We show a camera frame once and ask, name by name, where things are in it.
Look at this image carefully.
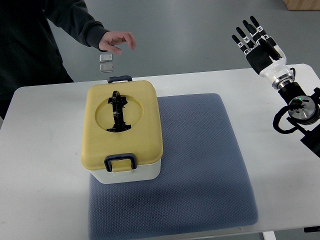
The person's bare hand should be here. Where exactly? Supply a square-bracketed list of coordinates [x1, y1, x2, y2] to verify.
[98, 31, 136, 55]

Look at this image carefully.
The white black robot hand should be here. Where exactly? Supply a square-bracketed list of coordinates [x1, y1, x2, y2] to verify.
[231, 16, 296, 90]

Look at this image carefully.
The yellow box lid black handle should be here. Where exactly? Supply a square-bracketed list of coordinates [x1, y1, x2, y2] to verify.
[81, 80, 163, 172]

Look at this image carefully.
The dark sleeved forearm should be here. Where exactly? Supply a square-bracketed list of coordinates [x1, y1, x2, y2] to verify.
[40, 0, 108, 49]

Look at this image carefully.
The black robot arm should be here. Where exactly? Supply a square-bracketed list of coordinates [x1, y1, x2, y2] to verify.
[272, 82, 320, 156]

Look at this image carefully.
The white storage box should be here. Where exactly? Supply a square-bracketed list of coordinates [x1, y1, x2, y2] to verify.
[89, 158, 162, 184]

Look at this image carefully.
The upper metal floor plate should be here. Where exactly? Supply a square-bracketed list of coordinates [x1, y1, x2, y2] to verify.
[99, 53, 113, 63]

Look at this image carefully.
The wooden crate corner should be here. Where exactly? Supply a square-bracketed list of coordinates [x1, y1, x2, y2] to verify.
[283, 0, 320, 11]

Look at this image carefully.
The person's dark torso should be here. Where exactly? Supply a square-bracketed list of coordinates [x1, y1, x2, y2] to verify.
[0, 0, 73, 118]

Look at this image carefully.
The blue grey foam mat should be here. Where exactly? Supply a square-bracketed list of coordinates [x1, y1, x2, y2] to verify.
[88, 93, 258, 240]

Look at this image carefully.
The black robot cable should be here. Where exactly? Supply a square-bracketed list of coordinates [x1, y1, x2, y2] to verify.
[272, 105, 303, 135]

